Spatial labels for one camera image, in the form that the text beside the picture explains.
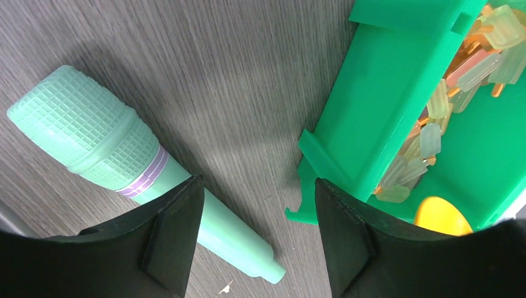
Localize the green bin with candies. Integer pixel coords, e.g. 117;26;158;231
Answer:
285;1;525;230

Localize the mint green pen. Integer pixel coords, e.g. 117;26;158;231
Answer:
6;65;286;284

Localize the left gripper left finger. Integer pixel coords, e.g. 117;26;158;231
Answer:
1;176;204;297

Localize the orange plastic scoop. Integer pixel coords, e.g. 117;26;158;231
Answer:
414;196;473;237

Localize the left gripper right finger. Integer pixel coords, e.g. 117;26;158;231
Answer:
315;178;525;297

